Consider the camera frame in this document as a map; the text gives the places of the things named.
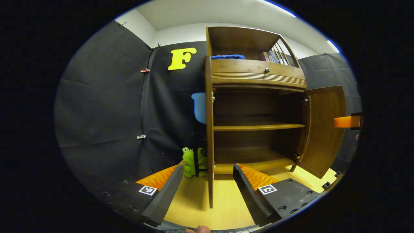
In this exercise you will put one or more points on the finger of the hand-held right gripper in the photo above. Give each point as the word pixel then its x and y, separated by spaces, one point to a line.
pixel 346 121

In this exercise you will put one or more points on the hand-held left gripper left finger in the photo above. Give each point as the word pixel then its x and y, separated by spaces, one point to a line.
pixel 165 194

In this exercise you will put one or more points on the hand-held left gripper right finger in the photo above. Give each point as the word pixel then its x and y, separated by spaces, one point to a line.
pixel 247 194

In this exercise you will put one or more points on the wooden shoe cabinet door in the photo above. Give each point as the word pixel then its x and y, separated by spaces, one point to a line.
pixel 210 145
pixel 323 129

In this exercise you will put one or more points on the wooden double-door shoe cabinet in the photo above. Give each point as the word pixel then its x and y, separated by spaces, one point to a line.
pixel 258 77

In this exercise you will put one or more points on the wooden cabinet shelf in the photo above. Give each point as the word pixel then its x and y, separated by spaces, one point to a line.
pixel 258 127

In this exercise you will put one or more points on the wooden cabinet drawer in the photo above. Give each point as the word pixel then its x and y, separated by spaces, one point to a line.
pixel 252 69

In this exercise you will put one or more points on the green toy frog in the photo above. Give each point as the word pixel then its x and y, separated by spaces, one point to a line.
pixel 188 161

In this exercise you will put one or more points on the silver clip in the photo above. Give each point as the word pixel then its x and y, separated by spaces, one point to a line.
pixel 141 137

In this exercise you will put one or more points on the small ceiling light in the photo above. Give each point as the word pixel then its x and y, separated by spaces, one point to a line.
pixel 333 46

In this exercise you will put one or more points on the black backdrop cloth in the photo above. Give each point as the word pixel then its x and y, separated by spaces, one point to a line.
pixel 97 113

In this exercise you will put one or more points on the red clip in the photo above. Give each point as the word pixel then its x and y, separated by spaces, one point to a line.
pixel 145 70

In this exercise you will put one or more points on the blue cloth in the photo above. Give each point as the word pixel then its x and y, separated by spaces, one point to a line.
pixel 228 57

